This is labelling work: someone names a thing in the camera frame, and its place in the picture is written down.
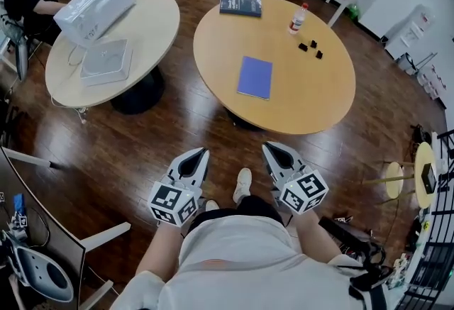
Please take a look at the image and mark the small round wooden stool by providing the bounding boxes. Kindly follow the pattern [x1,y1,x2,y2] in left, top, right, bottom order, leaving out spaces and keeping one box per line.
[362,141,438,210]

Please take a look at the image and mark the black desk with white legs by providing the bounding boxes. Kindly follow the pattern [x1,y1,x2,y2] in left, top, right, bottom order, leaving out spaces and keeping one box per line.
[0,145,132,310]

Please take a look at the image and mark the person's right forearm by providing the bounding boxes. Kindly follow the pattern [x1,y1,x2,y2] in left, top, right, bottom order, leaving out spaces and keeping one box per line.
[296,211,342,264]

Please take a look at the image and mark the grey and white device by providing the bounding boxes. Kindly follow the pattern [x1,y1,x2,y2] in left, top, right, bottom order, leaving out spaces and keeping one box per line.
[0,229,75,304]

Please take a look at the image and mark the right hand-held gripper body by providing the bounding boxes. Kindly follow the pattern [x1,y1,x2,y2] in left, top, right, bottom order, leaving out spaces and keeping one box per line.
[272,165,329,216]

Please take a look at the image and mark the person's left forearm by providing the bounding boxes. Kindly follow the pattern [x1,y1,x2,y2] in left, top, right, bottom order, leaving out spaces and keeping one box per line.
[136,221,184,279]

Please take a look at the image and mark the black box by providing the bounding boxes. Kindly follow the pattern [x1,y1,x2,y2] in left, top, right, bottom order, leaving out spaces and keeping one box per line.
[421,162,438,195]

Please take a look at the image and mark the thin white cable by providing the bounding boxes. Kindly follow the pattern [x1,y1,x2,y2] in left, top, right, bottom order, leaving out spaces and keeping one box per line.
[49,42,89,125]

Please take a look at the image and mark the black metal rack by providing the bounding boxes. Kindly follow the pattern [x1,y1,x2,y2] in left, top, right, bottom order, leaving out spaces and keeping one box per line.
[399,130,454,310]

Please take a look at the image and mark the grey office chair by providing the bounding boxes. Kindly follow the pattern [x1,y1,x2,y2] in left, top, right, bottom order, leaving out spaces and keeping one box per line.
[0,16,30,82]

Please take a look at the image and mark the flat white square device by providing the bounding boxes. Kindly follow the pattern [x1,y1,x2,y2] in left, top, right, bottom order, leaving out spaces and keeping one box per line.
[79,38,134,87]

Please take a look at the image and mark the blue book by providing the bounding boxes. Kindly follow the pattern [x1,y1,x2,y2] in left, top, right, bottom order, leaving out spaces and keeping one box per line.
[236,55,273,101]

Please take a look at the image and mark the person's black shorts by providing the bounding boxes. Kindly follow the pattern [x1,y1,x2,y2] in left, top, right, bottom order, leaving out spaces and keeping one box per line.
[187,194,285,236]

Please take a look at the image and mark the round wooden table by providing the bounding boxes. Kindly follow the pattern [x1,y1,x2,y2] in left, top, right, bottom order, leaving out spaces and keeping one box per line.
[45,0,181,116]

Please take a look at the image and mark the clear plastic water bottle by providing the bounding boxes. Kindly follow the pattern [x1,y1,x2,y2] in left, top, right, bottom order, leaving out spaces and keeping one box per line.
[287,2,309,35]

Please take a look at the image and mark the person's white shirt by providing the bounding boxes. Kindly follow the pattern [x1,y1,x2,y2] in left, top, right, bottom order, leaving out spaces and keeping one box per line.
[119,209,388,310]

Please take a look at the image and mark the white box-shaped appliance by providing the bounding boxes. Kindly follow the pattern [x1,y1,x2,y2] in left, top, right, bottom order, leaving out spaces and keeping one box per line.
[52,0,138,49]

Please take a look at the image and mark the person's white right shoe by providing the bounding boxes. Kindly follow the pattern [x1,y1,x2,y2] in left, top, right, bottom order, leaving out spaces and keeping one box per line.
[232,167,253,204]

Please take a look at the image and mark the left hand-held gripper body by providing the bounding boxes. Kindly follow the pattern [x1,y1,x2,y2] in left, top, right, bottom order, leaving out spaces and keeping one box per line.
[147,172,209,228]

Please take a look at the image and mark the dark hardcover book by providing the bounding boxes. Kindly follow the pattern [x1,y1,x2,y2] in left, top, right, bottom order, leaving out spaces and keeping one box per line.
[219,0,263,18]

